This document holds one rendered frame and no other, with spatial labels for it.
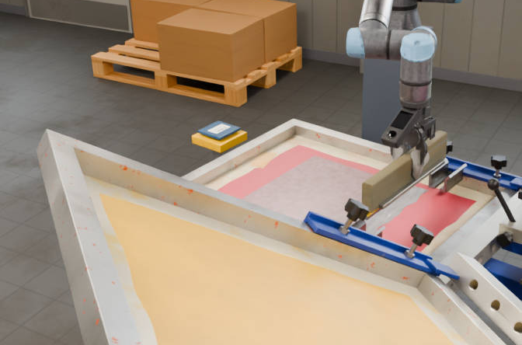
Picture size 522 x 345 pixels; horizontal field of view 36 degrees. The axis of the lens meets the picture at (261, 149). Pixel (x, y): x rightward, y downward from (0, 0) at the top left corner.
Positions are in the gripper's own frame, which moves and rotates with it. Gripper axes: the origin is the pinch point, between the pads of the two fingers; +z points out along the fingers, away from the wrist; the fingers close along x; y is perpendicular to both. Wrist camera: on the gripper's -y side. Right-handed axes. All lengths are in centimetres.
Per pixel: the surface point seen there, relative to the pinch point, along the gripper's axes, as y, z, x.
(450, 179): 17.5, 8.1, -3.4
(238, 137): 14, 14, 70
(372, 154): 25.2, 12.1, 26.1
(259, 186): -8.4, 13.5, 42.2
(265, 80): 238, 105, 250
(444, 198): 16.3, 13.5, -2.8
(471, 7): 328, 58, 144
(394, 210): 1.9, 13.1, 4.2
